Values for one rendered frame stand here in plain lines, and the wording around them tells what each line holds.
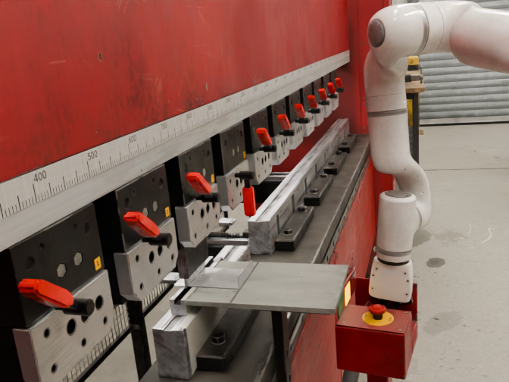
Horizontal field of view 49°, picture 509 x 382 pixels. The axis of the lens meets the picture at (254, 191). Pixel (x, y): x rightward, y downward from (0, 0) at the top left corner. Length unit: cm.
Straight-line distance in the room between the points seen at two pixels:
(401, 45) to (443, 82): 715
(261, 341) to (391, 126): 55
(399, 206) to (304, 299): 43
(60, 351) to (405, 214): 89
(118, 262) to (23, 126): 25
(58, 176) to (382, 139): 83
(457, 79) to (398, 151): 699
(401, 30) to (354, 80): 198
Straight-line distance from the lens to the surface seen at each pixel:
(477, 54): 104
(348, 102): 311
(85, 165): 69
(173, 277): 110
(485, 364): 271
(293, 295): 99
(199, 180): 89
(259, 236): 149
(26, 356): 64
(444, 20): 118
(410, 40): 114
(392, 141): 130
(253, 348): 110
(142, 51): 84
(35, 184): 62
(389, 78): 128
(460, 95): 831
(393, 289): 141
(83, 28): 71
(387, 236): 135
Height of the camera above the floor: 144
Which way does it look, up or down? 15 degrees down
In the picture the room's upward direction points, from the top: 5 degrees counter-clockwise
